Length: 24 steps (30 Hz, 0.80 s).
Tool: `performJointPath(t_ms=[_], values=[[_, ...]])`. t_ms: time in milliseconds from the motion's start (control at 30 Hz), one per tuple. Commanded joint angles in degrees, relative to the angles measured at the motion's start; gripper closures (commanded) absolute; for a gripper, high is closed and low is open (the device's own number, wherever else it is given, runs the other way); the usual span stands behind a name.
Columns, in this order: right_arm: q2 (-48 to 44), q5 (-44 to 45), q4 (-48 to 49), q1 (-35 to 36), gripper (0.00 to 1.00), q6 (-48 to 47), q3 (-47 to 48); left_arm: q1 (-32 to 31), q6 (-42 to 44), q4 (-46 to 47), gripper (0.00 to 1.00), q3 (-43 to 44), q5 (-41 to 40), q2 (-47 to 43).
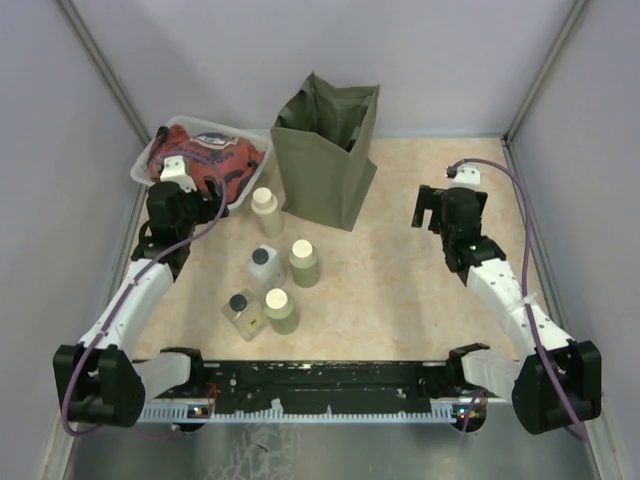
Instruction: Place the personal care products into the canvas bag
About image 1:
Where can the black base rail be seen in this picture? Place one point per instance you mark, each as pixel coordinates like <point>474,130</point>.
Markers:
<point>314,387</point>

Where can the red printed t-shirt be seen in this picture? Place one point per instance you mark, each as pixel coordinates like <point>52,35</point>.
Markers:
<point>227,158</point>

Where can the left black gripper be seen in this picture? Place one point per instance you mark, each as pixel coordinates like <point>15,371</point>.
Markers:
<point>207,206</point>

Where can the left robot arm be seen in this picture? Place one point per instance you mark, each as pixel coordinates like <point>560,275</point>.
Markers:
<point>97,382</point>

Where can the square clear bottle black cap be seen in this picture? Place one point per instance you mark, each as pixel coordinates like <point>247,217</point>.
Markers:
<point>244,311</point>

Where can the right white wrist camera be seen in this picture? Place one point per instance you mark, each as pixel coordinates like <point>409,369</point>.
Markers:
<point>465,175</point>

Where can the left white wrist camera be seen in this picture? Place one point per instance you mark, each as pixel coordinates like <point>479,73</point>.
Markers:
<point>175,170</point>

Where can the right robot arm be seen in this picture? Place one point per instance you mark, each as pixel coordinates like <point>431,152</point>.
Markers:
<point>556,381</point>

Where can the green bottle white cap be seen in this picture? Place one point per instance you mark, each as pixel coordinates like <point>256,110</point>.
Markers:
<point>304,263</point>
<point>281,311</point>

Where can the cream white bottle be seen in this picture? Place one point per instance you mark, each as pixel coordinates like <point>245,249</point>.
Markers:
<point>265,207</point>

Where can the white plastic basket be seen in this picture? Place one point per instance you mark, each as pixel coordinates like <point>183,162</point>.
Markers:
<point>194,126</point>

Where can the front green bottle white cap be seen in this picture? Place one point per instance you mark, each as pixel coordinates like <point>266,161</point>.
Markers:
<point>281,311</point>

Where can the olive green canvas bag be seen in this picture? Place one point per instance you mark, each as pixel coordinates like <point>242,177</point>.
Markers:
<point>322,138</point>

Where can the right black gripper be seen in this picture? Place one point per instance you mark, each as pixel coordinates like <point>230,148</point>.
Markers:
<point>428,197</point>

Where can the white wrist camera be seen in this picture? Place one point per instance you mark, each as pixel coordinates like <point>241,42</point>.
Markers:
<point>175,170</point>
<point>465,175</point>

